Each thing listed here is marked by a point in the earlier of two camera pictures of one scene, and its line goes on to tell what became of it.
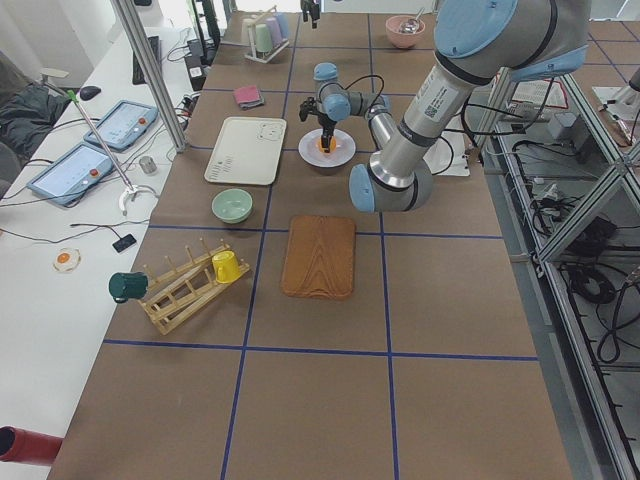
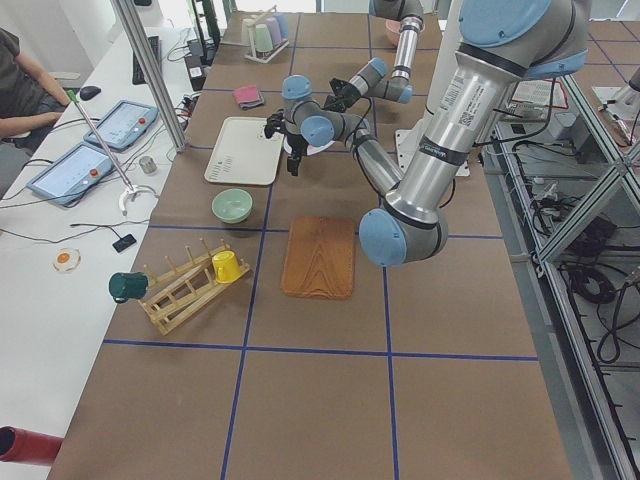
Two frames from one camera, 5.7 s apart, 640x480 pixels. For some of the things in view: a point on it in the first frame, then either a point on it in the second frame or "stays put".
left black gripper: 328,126 → 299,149
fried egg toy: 66,259 stays put
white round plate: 344,152 → 310,149
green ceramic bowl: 232,205 stays put
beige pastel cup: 249,31 stays put
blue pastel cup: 283,20 stays put
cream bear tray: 246,150 stays put
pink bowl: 404,40 stays put
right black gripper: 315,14 → 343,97
